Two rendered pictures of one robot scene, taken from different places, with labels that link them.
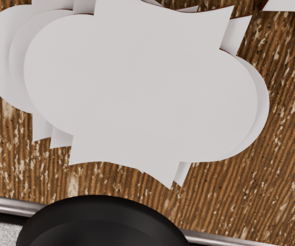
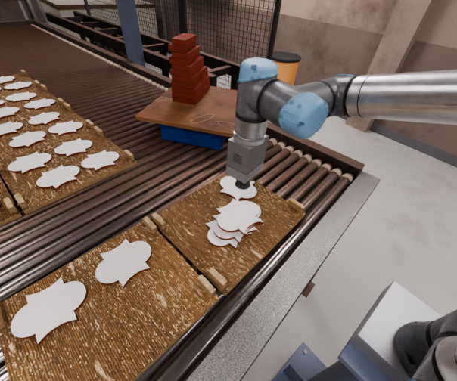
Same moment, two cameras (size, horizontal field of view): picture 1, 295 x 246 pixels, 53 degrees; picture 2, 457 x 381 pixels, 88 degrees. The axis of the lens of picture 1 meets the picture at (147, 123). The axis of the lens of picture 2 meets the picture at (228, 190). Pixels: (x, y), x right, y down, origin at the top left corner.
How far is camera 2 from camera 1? 0.67 m
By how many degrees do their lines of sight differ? 63
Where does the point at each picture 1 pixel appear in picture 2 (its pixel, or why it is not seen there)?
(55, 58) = (222, 221)
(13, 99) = (224, 243)
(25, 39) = (216, 229)
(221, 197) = (275, 224)
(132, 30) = (227, 209)
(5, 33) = (211, 235)
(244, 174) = (271, 218)
